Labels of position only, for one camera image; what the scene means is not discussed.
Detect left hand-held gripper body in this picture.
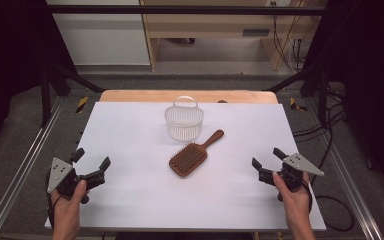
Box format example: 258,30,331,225
46,157,107,205

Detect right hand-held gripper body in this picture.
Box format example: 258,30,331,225
258,152,325,194

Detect wooden paddle hairbrush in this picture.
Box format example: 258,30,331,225
168,129,225,178

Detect white plastic basket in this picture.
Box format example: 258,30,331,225
164,95,205,143

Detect person's left hand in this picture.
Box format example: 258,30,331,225
51,180,88,232

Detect person's right hand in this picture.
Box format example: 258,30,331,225
272,171,312,228

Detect yellow black tape marker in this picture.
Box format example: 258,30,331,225
288,96,310,113
75,95,90,115

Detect white table mat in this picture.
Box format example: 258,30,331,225
44,101,327,232

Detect wooden table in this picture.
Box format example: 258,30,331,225
99,89,279,104

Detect dark curtain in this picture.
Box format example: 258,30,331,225
0,0,78,159
303,0,384,196

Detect white cabinet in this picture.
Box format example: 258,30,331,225
45,0,152,67

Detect light wooden desk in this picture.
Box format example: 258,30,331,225
139,0,328,72

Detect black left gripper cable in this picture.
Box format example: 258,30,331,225
45,171,63,229

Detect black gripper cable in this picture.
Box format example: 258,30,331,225
45,171,63,229
300,179,314,214

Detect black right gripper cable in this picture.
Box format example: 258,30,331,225
300,179,314,214

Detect metal floor rail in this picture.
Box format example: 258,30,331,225
0,95,66,240
304,97,384,240

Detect black floor cable bundle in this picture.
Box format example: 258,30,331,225
292,83,348,186

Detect black frame stand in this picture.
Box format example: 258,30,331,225
39,62,105,128
265,64,330,125

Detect black floor cable loop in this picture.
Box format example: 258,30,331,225
314,194,356,233

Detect hanging wall cables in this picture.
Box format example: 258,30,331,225
270,0,306,73

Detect black horizontal frame bar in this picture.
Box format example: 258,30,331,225
45,4,335,16

